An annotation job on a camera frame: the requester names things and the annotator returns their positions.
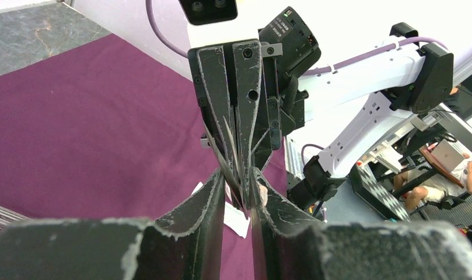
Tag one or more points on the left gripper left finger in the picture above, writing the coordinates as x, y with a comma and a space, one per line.
185, 243

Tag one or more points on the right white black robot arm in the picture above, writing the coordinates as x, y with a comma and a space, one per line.
407, 76

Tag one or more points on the purple cloth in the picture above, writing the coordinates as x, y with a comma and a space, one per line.
101, 132

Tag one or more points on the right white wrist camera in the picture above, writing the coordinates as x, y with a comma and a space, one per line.
213, 22

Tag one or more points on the checkerboard calibration board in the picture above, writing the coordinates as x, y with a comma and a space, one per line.
375, 195

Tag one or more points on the white suture packet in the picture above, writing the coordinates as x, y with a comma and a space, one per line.
233, 218

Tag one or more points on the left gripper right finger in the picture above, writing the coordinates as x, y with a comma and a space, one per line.
290, 244

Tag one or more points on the steel forceps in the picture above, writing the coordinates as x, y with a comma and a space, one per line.
227, 156

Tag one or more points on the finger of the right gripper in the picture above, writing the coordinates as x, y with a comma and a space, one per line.
247, 72
215, 63

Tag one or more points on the seated person in background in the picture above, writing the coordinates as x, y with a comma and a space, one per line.
438, 186

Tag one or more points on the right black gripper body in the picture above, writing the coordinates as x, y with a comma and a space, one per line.
272, 122

